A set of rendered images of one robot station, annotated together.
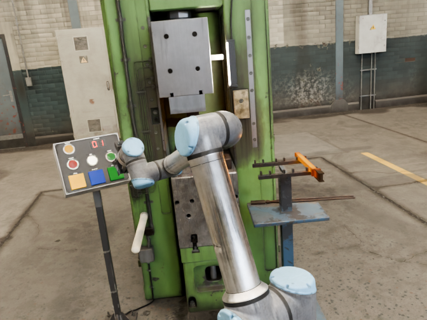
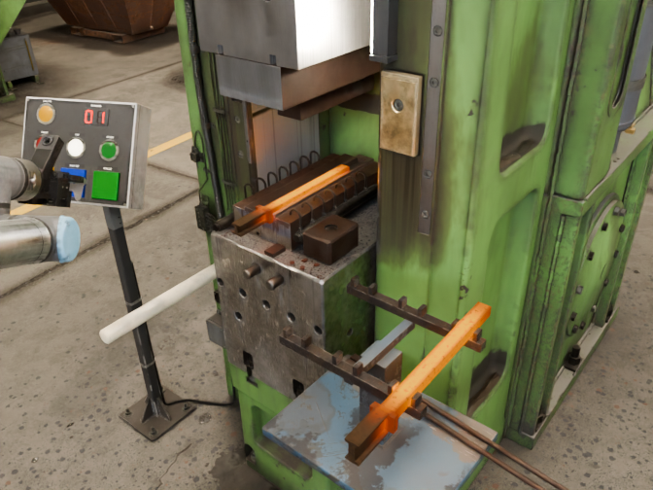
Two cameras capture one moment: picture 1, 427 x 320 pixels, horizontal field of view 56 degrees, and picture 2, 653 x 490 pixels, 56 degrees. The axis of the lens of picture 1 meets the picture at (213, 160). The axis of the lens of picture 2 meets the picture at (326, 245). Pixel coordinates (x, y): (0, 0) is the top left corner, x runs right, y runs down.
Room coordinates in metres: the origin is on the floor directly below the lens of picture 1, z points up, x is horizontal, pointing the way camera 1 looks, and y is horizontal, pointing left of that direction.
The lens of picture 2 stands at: (1.31, -0.90, 1.71)
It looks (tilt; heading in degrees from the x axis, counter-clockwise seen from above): 31 degrees down; 42
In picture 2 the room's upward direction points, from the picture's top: 2 degrees counter-clockwise
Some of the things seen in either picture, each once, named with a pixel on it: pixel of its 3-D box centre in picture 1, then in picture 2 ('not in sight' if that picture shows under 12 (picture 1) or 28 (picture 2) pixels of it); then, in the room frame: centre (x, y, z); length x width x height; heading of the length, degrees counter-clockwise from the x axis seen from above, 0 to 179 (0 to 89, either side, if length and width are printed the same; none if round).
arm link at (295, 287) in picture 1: (291, 298); not in sight; (1.15, -0.22, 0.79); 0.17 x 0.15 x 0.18; 124
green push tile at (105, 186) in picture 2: (115, 173); (106, 186); (2.04, 0.53, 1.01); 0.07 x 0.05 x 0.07; 117
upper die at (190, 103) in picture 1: (187, 99); (309, 60); (2.42, 0.13, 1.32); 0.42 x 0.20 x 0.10; 2
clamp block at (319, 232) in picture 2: (223, 161); (331, 238); (2.28, -0.06, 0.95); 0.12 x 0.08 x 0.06; 2
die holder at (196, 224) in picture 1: (205, 194); (333, 278); (2.43, 0.07, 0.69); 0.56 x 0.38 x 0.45; 2
